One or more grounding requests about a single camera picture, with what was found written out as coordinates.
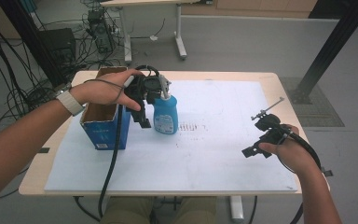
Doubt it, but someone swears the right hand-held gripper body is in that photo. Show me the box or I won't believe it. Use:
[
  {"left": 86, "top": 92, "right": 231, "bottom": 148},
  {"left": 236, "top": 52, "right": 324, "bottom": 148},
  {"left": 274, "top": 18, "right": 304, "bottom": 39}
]
[{"left": 251, "top": 96, "right": 292, "bottom": 145}]

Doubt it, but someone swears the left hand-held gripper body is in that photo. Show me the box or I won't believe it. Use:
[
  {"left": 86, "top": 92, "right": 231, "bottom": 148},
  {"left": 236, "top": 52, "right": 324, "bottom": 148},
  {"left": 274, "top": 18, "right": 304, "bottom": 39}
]
[{"left": 123, "top": 74, "right": 164, "bottom": 106}]

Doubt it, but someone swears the blue plastic bottle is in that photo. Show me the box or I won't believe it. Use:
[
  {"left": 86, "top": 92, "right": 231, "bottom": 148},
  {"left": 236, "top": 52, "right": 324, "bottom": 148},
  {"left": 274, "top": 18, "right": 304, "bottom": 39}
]
[{"left": 153, "top": 74, "right": 179, "bottom": 135}]

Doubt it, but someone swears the blue cardboard box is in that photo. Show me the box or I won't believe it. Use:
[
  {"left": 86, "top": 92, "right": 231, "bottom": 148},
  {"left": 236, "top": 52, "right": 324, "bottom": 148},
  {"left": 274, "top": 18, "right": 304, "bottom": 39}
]
[{"left": 79, "top": 65, "right": 132, "bottom": 151}]

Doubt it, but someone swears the person's right hand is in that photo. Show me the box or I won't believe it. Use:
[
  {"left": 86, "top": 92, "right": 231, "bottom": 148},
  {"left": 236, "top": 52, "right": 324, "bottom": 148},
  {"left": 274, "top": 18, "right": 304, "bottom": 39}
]
[{"left": 257, "top": 124, "right": 321, "bottom": 175}]

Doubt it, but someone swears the person's left hand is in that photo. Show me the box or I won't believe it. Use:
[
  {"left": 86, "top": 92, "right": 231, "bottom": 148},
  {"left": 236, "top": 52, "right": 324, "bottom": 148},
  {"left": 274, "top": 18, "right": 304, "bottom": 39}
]
[{"left": 69, "top": 68, "right": 145, "bottom": 112}]

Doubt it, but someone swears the white table mat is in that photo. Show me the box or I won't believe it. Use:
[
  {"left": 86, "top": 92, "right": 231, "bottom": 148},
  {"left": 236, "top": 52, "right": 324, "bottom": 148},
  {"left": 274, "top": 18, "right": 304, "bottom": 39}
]
[{"left": 44, "top": 79, "right": 298, "bottom": 192}]

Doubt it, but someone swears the grey floor grating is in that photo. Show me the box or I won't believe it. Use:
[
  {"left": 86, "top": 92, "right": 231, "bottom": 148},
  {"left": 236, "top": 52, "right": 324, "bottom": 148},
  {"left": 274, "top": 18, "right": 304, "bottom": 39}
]
[{"left": 279, "top": 77, "right": 346, "bottom": 128}]

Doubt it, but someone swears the white desk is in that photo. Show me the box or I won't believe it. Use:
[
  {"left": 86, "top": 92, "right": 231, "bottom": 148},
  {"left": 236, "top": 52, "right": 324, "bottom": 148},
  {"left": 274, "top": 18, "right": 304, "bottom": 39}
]
[{"left": 100, "top": 0, "right": 214, "bottom": 65}]

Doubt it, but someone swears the white table leg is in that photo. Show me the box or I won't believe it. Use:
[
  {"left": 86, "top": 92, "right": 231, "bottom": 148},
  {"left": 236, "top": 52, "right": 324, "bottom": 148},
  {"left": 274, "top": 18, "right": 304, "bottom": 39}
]
[{"left": 228, "top": 195, "right": 245, "bottom": 224}]

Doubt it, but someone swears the grey computer tower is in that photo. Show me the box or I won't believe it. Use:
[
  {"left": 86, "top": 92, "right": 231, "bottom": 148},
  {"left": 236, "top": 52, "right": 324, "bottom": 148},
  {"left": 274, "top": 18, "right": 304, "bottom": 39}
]
[{"left": 87, "top": 8, "right": 115, "bottom": 54}]

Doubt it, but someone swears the beige wrist watch band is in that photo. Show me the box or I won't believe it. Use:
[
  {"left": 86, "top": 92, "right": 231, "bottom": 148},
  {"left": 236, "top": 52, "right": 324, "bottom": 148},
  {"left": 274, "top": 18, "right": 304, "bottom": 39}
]
[{"left": 55, "top": 82, "right": 87, "bottom": 117}]

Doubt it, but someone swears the person's right leg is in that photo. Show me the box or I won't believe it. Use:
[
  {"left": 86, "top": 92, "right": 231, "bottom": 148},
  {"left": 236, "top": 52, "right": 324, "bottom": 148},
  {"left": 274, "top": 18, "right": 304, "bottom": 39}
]
[{"left": 176, "top": 196, "right": 218, "bottom": 224}]

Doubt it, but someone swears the person's leg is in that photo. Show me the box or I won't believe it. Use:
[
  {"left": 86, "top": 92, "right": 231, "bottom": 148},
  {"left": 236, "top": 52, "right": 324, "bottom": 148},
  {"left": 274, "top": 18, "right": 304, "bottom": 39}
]
[
  {"left": 101, "top": 196, "right": 155, "bottom": 224},
  {"left": 176, "top": 196, "right": 218, "bottom": 224}
]

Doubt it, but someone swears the person's left leg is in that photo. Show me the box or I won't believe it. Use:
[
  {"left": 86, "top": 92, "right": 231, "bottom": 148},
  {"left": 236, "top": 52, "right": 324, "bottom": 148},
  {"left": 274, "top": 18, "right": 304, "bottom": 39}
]
[{"left": 101, "top": 196, "right": 155, "bottom": 224}]

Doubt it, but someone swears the black box case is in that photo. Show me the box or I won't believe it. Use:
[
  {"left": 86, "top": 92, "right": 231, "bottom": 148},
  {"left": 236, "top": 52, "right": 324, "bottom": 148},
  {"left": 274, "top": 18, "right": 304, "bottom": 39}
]
[{"left": 37, "top": 27, "right": 77, "bottom": 69}]

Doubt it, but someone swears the wooden cabinet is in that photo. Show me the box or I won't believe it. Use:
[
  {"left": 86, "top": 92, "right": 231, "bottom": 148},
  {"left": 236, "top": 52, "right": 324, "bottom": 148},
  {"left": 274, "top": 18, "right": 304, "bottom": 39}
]
[{"left": 181, "top": 0, "right": 319, "bottom": 19}]

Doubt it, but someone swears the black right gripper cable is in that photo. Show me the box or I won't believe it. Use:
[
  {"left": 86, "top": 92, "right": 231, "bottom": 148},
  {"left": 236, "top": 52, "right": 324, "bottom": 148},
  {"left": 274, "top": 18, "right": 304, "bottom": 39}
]
[{"left": 279, "top": 124, "right": 324, "bottom": 224}]

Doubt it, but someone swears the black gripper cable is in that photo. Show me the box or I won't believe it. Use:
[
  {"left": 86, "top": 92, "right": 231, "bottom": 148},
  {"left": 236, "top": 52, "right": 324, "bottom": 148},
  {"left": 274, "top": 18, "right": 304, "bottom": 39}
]
[
  {"left": 279, "top": 124, "right": 324, "bottom": 224},
  {"left": 97, "top": 105, "right": 124, "bottom": 219}
]

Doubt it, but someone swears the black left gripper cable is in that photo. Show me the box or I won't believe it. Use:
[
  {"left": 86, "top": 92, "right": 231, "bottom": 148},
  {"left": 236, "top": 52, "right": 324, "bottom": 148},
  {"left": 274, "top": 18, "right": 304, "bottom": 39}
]
[{"left": 97, "top": 105, "right": 124, "bottom": 219}]

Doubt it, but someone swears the black cable under table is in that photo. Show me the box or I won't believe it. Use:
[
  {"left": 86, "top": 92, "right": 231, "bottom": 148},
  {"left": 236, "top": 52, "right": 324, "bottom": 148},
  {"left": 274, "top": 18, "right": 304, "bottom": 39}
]
[{"left": 249, "top": 195, "right": 259, "bottom": 224}]

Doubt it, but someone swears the black metal post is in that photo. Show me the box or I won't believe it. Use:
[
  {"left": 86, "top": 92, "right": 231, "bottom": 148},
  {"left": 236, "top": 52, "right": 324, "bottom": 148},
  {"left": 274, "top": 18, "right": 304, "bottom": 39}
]
[
  {"left": 0, "top": 0, "right": 69, "bottom": 89},
  {"left": 291, "top": 0, "right": 358, "bottom": 105}
]

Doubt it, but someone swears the bundle of black floor cables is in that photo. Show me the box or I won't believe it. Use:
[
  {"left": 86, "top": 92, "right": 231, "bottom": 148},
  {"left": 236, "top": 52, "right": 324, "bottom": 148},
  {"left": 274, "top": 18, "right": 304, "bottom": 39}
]
[{"left": 0, "top": 0, "right": 60, "bottom": 143}]

